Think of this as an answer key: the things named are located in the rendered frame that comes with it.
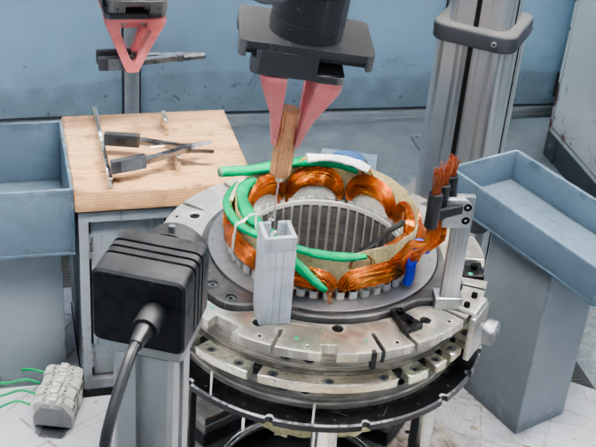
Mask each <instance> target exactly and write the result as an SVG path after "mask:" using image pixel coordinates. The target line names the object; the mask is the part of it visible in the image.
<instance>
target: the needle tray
mask: <svg viewBox="0 0 596 447"><path fill-rule="evenodd" d="M456 174H458V175H459V180H458V185H457V191H456V194H457V193H468V194H475V196H476V201H475V206H474V215H473V220H474V221H476V222H477V223H478V224H479V225H481V226H482V227H483V228H485V229H486V230H487V231H489V232H491V233H492V235H491V240H490V248H489V253H488V258H487V262H486V267H485V272H484V280H483V281H487V286H486V291H485V296H484V297H485V298H487V300H488V302H489V303H490V305H489V309H488V314H487V318H486V322H487V320H488V319H489V318H495V319H496V320H499V321H500V323H501V327H500V330H499V334H498V338H497V339H496V341H495V343H494V344H493V345H492V346H488V345H485V344H482V348H481V353H480V357H479V361H478V364H477V366H476V368H475V370H474V373H473V375H472V376H471V377H468V382H467V384H466V385H465V386H464V387H463V388H464V389H465V390H466V391H467V392H468V393H469V394H470V395H471V396H473V397H474V398H475V399H476V400H477V401H478V402H479V403H481V404H482V405H483V406H484V407H485V408H486V409H487V410H488V411H490V412H491V413H492V414H493V415H494V416H495V417H496V418H498V419H499V420H500V421H501V422H502V423H503V424H504V425H505V426H507V427H508V428H509V429H510V430H511V431H512V432H513V433H514V434H517V433H520V432H521V431H523V430H526V429H528V428H530V427H534V426H535V425H537V424H540V423H542V422H544V421H547V420H549V419H552V418H554V417H556V416H559V415H561V414H563V410H564V406H565V403H566V399H567V395H568V392H569V386H570V382H571V379H572V375H573V372H574V368H575V365H576V359H577V355H578V351H579V348H580V344H581V340H582V338H583V334H584V328H585V324H586V320H587V317H588V314H589V310H590V307H591V305H592V306H593V307H596V199H595V198H594V197H593V196H591V195H590V194H588V193H587V192H585V191H583V190H581V189H580V188H578V187H577V186H575V185H573V184H572V183H570V182H569V181H567V180H566V179H564V178H563V177H561V176H559V175H557V174H556V173H554V172H553V171H551V170H550V169H548V168H547V167H545V166H543V165H542V164H540V163H539V162H537V161H535V160H533V159H532V158H530V157H529V156H528V155H526V154H525V153H523V152H521V151H519V150H518V149H515V150H512V151H508V152H504V153H498V154H495V155H491V156H488V157H484V158H481V159H478V160H474V161H468V162H464V163H460V164H459V167H458V170H457V173H456Z"/></svg>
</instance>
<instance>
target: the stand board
mask: <svg viewBox="0 0 596 447"><path fill-rule="evenodd" d="M166 115H167V117H168V120H169V135H168V136H164V133H163V130H162V127H161V113H144V114H104V115H99V116H98V118H99V122H100V126H101V129H102V134H103V137H104V133H105V131H118V132H130V133H139V134H140V137H148V138H153V139H159V140H165V141H171V142H178V143H183V144H184V143H197V142H204V141H211V145H202V146H197V147H196V148H198V149H210V150H214V153H184V154H181V172H176V168H175V165H174V162H173V160H172V159H173V157H172V158H168V159H166V160H163V161H157V162H154V163H151V164H148V165H146V169H140V170H134V171H130V172H125V173H120V174H115V175H113V174H112V177H113V189H111V190H108V186H107V182H106V175H105V171H104V167H103V162H102V159H101V154H100V150H99V146H98V139H97V134H96V131H95V126H94V122H93V118H92V115H84V116H63V117H62V118H61V120H62V124H63V130H64V135H65V140H66V146H67V155H68V160H69V166H70V171H71V177H72V182H73V187H74V211H75V213H83V212H97V211H111V210H124V209H138V208H165V207H178V206H180V205H181V204H183V205H184V202H185V201H186V200H188V199H190V198H191V197H192V196H194V195H195V194H197V193H199V192H202V191H204V190H206V189H207V188H209V187H212V186H214V185H217V184H223V185H224V182H226V181H230V180H232V179H236V178H240V177H244V176H226V177H219V176H218V174H217V169H218V167H226V166H242V165H247V161H246V159H245V157H244V154H243V152H242V151H241V149H240V146H239V143H238V140H237V138H236V137H235V135H234V132H233V130H232V128H231V125H230V123H229V121H228V119H227V116H226V114H225V112H224V110H206V111H185V112H166ZM166 150H169V149H164V148H159V147H150V146H147V145H140V147H139V148H133V147H120V146H107V145H106V152H107V157H108V160H109V165H110V160H111V159H116V158H121V157H126V156H131V155H136V154H141V153H144V154H145V155H146V156H148V155H151V154H154V153H159V152H163V151H166Z"/></svg>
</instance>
